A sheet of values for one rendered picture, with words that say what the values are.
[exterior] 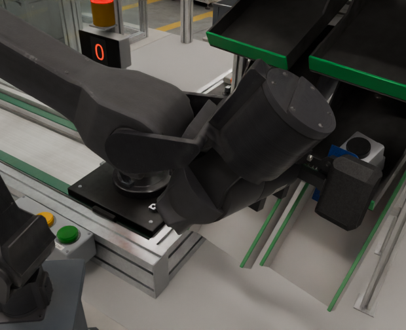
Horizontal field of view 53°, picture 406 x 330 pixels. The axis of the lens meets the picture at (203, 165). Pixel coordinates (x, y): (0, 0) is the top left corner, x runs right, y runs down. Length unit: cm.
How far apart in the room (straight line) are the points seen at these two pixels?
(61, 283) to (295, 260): 38
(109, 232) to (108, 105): 57
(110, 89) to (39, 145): 92
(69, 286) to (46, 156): 59
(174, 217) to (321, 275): 44
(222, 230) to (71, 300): 30
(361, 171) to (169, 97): 17
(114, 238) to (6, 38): 55
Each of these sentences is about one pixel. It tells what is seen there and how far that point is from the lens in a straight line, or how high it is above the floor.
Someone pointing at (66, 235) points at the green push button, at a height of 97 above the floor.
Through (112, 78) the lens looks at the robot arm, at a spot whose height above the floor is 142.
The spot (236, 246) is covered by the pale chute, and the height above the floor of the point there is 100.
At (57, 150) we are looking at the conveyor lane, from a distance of 118.
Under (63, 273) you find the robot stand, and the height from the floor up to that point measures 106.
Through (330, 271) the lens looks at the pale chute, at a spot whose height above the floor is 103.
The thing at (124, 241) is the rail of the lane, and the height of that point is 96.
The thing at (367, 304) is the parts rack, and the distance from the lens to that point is 90.
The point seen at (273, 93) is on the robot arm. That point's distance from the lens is 25.
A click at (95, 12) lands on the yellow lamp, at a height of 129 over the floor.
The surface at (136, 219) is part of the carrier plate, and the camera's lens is 84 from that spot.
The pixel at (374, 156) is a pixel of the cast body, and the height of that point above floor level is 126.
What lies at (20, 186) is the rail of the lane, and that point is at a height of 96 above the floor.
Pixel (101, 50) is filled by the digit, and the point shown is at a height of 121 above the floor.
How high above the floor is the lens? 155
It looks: 36 degrees down
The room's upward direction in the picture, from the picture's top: 2 degrees clockwise
